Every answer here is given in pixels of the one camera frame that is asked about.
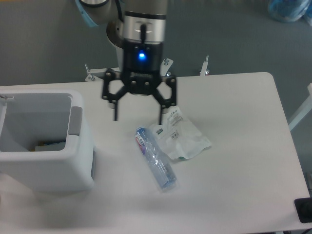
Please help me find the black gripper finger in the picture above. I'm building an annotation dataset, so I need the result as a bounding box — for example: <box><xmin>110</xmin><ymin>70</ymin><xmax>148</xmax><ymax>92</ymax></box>
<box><xmin>152</xmin><ymin>75</ymin><xmax>177</xmax><ymax>125</ymax></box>
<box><xmin>101</xmin><ymin>68</ymin><xmax>127</xmax><ymax>121</ymax></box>

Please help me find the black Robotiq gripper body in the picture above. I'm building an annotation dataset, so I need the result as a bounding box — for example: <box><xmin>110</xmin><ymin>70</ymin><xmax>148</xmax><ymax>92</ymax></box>
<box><xmin>120</xmin><ymin>39</ymin><xmax>163</xmax><ymax>96</ymax></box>

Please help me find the grey lid push button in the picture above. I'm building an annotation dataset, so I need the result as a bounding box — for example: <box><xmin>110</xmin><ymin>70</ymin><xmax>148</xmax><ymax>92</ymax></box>
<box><xmin>68</xmin><ymin>106</ymin><xmax>82</xmax><ymax>136</ymax></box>

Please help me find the trash inside can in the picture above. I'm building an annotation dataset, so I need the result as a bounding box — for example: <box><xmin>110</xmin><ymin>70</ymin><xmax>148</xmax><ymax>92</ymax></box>
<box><xmin>30</xmin><ymin>141</ymin><xmax>66</xmax><ymax>152</ymax></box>

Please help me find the white trash can body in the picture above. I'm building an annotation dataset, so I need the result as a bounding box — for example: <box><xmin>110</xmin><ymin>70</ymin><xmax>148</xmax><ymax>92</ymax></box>
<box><xmin>0</xmin><ymin>88</ymin><xmax>95</xmax><ymax>192</ymax></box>

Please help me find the white plastic packaging bag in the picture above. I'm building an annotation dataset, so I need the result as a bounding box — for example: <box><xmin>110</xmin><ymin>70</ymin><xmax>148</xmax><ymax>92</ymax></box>
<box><xmin>149</xmin><ymin>106</ymin><xmax>212</xmax><ymax>160</ymax></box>

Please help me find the clear plastic water bottle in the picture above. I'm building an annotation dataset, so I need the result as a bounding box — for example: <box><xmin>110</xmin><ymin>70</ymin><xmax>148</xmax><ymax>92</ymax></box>
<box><xmin>135</xmin><ymin>127</ymin><xmax>176</xmax><ymax>191</ymax></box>

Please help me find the blue plastic bag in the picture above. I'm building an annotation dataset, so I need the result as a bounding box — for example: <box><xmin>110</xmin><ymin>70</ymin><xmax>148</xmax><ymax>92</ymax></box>
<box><xmin>268</xmin><ymin>0</ymin><xmax>312</xmax><ymax>23</ymax></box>

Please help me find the black device at table edge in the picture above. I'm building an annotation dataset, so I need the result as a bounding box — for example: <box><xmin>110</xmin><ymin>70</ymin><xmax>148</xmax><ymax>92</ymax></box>
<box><xmin>294</xmin><ymin>197</ymin><xmax>312</xmax><ymax>223</ymax></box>

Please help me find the white pedestal base frame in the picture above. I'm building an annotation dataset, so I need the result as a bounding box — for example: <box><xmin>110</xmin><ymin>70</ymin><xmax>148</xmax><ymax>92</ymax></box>
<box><xmin>85</xmin><ymin>55</ymin><xmax>210</xmax><ymax>82</ymax></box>

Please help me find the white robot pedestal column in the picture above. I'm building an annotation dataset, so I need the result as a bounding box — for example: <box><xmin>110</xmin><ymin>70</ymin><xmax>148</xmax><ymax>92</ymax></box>
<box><xmin>115</xmin><ymin>46</ymin><xmax>124</xmax><ymax>71</ymax></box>

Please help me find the white table leg frame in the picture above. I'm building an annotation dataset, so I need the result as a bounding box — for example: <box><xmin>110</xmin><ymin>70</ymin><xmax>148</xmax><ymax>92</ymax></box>
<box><xmin>288</xmin><ymin>83</ymin><xmax>312</xmax><ymax>131</ymax></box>

